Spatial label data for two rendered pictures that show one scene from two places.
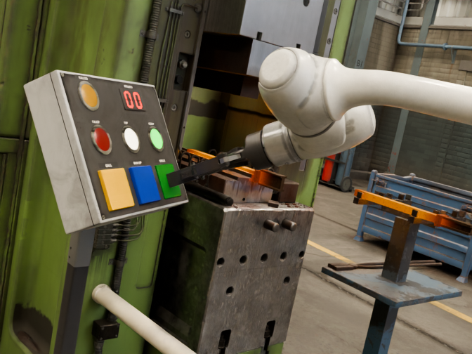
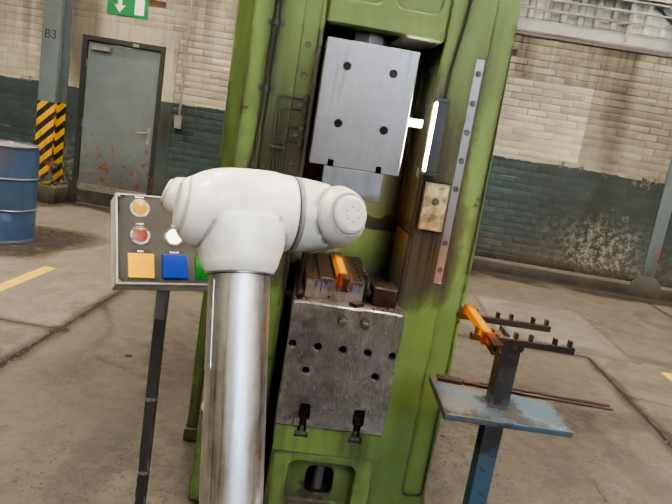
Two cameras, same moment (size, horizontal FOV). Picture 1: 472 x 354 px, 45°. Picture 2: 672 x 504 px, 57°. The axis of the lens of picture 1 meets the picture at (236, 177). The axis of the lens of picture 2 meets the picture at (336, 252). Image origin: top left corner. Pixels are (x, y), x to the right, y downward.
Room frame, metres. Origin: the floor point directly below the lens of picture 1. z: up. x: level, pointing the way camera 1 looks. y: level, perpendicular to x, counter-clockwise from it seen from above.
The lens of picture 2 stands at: (0.01, -1.34, 1.49)
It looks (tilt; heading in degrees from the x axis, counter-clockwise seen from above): 11 degrees down; 39
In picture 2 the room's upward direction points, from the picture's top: 9 degrees clockwise
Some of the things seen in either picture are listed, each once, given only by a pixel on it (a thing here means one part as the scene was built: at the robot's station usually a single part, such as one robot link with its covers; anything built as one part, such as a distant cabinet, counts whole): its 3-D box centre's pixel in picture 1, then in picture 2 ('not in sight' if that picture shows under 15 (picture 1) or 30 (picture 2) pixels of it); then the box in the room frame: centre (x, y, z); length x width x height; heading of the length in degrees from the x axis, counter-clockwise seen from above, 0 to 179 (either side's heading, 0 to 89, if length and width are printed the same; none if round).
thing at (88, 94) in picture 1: (88, 95); (139, 208); (1.05, 0.30, 1.16); 0.05 x 0.03 x 0.04; 134
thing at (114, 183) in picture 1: (114, 189); (140, 266); (1.02, 0.21, 1.01); 0.07 x 0.05 x 0.07; 159
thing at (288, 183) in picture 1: (275, 187); (382, 293); (1.78, -0.13, 0.95); 0.12 x 0.08 x 0.06; 44
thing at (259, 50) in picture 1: (225, 56); (346, 178); (1.76, 0.10, 1.32); 0.42 x 0.20 x 0.10; 44
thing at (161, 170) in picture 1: (166, 181); (206, 268); (1.21, 0.15, 1.00); 0.07 x 0.05 x 0.07; 159
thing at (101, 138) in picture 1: (101, 139); (140, 234); (1.04, 0.26, 1.09); 0.05 x 0.03 x 0.04; 134
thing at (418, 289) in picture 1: (392, 281); (496, 404); (1.86, -0.59, 0.70); 0.40 x 0.30 x 0.02; 131
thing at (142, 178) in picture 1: (143, 185); (174, 267); (1.11, 0.18, 1.01); 0.07 x 0.05 x 0.07; 159
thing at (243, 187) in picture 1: (204, 171); (331, 273); (1.76, 0.10, 0.96); 0.42 x 0.20 x 0.09; 44
